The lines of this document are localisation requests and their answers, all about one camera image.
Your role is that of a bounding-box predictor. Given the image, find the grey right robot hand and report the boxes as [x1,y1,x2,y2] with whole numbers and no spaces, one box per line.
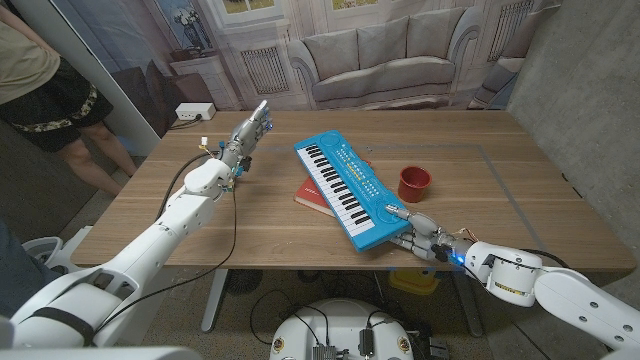
[384,203,475,263]

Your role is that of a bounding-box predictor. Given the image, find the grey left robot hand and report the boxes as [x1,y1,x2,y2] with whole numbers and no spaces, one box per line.
[218,100,274,171]

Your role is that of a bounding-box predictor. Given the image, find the blue toy piano keyboard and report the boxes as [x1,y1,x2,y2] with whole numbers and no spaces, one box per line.
[293,129,412,253]

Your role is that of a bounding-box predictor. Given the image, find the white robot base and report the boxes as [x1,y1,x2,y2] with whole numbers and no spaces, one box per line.
[269,298,415,360]

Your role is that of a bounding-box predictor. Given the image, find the red cup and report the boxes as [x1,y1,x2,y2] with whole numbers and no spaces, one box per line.
[397,165,433,204]

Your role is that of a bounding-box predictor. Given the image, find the red notebook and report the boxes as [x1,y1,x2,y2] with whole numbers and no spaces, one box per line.
[293,158,374,219]

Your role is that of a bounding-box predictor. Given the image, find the yellow plastic object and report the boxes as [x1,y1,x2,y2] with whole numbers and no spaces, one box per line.
[388,268,441,296]

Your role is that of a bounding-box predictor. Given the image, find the white power strip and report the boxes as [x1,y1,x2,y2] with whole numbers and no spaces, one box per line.
[174,102,217,122]

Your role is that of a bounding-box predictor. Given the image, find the grey table leg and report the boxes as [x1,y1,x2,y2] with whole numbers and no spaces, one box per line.
[452,269,485,339]

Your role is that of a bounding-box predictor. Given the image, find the small black box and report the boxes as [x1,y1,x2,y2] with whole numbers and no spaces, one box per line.
[358,328,375,357]

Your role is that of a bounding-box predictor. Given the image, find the black round fan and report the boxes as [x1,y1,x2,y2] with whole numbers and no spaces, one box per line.
[224,268,264,296]

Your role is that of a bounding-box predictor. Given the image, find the printed living room backdrop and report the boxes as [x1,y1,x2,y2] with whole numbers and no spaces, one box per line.
[49,0,564,139]

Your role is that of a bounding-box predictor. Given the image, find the white table leg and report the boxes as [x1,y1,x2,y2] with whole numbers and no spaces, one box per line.
[200,268,230,334]

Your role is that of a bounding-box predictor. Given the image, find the white floor stand base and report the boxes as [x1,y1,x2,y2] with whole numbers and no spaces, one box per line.
[20,225,94,274]

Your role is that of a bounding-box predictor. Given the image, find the person in beige shirt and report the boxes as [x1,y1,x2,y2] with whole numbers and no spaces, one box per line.
[0,4,137,197]

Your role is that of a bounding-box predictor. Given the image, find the white robot chest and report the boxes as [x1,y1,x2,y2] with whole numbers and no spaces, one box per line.
[0,345,204,360]

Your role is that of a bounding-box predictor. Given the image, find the person in blue jeans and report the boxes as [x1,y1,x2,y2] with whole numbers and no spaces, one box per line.
[0,222,56,319]

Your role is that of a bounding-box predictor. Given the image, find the left wrist white connector wires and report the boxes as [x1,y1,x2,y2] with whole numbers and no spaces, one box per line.
[198,136,221,159]

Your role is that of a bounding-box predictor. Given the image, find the black power strip cable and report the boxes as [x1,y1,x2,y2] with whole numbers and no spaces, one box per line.
[167,114,204,131]

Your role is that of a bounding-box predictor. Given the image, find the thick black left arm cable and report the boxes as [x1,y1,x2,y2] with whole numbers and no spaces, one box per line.
[155,152,221,221]

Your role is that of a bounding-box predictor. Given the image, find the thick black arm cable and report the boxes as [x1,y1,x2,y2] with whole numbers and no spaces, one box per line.
[155,152,221,221]
[519,248,571,271]

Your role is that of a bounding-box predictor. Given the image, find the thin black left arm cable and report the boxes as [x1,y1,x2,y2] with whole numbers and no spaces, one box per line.
[94,182,239,334]

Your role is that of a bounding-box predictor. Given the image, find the short black cable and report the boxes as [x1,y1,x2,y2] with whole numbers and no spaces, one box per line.
[366,309,401,331]

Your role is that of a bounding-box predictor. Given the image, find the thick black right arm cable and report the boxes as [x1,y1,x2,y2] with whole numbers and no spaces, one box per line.
[519,248,571,271]

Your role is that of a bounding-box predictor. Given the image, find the long looped black cable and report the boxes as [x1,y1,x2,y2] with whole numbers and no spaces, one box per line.
[248,289,332,347]

